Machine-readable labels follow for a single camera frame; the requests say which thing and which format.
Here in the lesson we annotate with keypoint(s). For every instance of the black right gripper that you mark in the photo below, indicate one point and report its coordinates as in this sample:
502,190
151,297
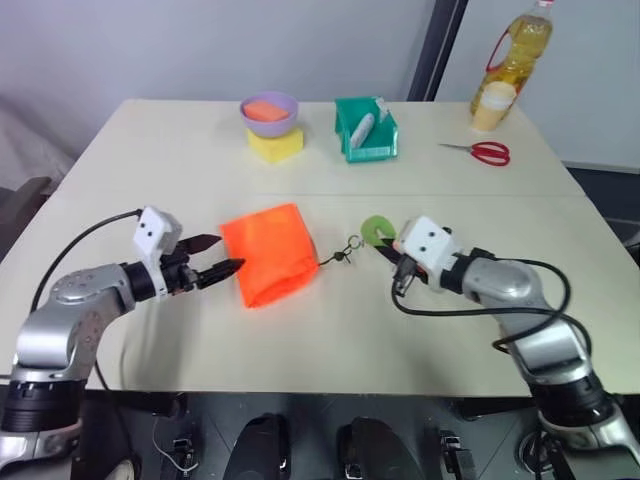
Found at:
407,277

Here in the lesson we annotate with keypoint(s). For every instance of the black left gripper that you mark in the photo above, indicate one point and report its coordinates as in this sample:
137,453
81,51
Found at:
177,275

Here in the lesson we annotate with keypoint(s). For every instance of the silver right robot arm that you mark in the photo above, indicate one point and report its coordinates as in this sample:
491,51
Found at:
540,340

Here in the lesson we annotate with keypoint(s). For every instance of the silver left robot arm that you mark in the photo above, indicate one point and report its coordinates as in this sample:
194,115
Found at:
47,330

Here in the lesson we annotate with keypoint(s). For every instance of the orange fabric pouch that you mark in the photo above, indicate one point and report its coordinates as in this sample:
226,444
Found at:
270,250

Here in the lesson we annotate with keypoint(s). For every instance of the white tube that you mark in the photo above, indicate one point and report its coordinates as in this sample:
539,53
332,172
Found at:
362,130

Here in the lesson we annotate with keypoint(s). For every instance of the green tape roll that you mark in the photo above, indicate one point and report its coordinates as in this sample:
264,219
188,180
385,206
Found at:
371,227

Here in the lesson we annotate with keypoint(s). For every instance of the green plastic bin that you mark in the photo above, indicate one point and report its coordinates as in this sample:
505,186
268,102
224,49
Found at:
372,150

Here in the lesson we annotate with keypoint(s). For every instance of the yellow sponge block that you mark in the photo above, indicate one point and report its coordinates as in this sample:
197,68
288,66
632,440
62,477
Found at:
275,147

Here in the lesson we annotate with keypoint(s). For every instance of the purple bowl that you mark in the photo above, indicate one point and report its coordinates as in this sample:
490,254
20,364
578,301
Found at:
270,127

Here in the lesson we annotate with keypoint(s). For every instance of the orange sponge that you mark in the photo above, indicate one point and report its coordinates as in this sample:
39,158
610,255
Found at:
267,111

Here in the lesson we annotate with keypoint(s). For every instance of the cream paper cup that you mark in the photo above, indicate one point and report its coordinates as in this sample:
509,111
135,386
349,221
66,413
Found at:
492,107

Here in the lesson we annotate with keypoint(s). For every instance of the dark rounded shape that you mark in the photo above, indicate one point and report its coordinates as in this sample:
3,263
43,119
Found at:
375,450
260,450

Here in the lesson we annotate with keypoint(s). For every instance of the dark vertical pillar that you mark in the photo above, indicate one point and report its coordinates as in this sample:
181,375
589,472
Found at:
435,45

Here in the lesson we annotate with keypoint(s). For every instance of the white draped cloth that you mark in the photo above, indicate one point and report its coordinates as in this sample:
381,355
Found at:
30,145

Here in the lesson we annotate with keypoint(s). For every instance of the yellow oil bottle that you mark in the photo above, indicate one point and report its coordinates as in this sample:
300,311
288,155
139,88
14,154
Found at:
520,55

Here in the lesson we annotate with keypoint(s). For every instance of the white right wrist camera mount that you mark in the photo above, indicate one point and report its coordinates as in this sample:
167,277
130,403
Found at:
430,245

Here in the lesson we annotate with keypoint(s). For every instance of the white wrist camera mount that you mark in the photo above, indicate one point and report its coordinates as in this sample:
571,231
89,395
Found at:
152,230
430,245

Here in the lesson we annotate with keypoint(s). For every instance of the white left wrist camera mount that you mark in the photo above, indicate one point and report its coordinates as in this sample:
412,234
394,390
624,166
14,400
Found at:
152,230

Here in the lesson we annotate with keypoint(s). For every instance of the black table leg bracket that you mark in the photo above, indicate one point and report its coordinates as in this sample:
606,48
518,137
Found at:
455,452
182,452

